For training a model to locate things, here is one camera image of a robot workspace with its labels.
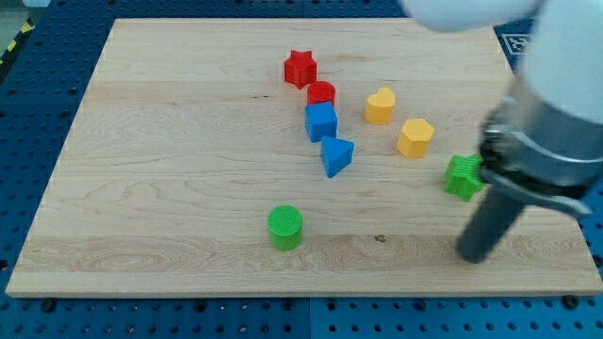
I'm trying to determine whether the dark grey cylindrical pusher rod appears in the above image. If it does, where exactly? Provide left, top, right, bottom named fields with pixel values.
left=457, top=188, right=526, bottom=264

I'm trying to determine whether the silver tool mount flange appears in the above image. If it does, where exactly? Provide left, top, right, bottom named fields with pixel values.
left=480, top=76, right=602, bottom=218

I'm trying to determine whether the green star block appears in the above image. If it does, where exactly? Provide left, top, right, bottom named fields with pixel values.
left=444, top=154, right=484, bottom=202

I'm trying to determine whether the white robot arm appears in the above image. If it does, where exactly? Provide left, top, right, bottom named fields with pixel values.
left=401, top=0, right=602, bottom=263

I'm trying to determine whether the red star block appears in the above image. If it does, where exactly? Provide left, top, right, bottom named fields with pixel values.
left=284, top=50, right=318, bottom=89

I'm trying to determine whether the fiducial marker tag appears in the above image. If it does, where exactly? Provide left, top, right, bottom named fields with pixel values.
left=501, top=33, right=530, bottom=56

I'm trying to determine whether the yellow hexagon block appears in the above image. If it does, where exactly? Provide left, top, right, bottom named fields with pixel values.
left=397, top=119, right=435, bottom=158

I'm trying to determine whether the yellow heart block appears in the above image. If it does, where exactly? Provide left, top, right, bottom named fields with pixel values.
left=364, top=88, right=396, bottom=125

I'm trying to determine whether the blue triangle block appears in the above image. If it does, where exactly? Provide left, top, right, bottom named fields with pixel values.
left=320, top=136, right=354, bottom=178

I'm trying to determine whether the blue cube block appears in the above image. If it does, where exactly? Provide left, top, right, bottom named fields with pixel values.
left=305, top=102, right=338, bottom=143

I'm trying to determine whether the green cylinder block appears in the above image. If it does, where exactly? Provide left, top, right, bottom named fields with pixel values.
left=268, top=205, right=303, bottom=251

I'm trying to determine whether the red cylinder block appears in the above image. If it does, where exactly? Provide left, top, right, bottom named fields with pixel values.
left=306, top=81, right=336, bottom=105

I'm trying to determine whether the wooden board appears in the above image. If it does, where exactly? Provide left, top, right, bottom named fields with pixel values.
left=7, top=19, right=602, bottom=298

